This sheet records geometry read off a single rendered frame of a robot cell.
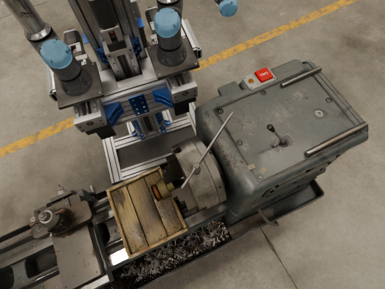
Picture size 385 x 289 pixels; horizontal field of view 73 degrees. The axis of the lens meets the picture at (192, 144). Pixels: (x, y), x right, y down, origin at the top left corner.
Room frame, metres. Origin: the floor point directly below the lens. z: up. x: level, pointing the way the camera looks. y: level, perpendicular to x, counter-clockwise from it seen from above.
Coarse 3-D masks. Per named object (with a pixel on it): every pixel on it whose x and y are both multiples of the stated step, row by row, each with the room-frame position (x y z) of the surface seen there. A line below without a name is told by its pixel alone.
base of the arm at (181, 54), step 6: (162, 48) 0.95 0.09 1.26; (180, 48) 0.96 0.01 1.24; (162, 54) 0.94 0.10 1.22; (168, 54) 0.93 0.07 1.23; (174, 54) 0.93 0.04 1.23; (180, 54) 0.94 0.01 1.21; (186, 54) 0.97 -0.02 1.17; (162, 60) 0.94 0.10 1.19; (168, 60) 0.92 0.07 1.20; (174, 60) 0.92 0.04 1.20; (180, 60) 0.93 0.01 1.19; (168, 66) 0.92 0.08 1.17; (174, 66) 0.91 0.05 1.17
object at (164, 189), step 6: (162, 180) 0.34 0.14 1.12; (156, 186) 0.32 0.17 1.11; (162, 186) 0.31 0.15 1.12; (168, 186) 0.31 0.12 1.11; (174, 186) 0.33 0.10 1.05; (156, 192) 0.29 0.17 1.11; (162, 192) 0.29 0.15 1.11; (168, 192) 0.29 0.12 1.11; (156, 198) 0.27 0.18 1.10; (162, 198) 0.27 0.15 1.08
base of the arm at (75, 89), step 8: (80, 72) 0.86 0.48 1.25; (88, 72) 0.92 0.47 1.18; (64, 80) 0.82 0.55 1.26; (72, 80) 0.82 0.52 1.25; (80, 80) 0.83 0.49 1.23; (88, 80) 0.86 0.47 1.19; (64, 88) 0.82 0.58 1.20; (72, 88) 0.81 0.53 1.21; (80, 88) 0.81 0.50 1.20; (88, 88) 0.83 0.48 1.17
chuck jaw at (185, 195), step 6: (186, 186) 0.31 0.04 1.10; (174, 192) 0.29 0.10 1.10; (180, 192) 0.29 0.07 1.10; (186, 192) 0.28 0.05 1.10; (174, 198) 0.27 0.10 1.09; (180, 198) 0.26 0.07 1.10; (186, 198) 0.26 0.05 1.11; (192, 198) 0.25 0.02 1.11; (186, 204) 0.23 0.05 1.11; (192, 204) 0.23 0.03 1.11
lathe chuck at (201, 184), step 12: (180, 144) 0.47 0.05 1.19; (192, 144) 0.45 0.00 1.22; (180, 156) 0.40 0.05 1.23; (192, 156) 0.39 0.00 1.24; (180, 168) 0.37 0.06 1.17; (204, 168) 0.34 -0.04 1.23; (192, 180) 0.30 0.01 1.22; (204, 180) 0.29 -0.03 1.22; (192, 192) 0.26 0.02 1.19; (204, 192) 0.25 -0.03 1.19; (216, 192) 0.25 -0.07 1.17; (204, 204) 0.22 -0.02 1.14; (216, 204) 0.23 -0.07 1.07
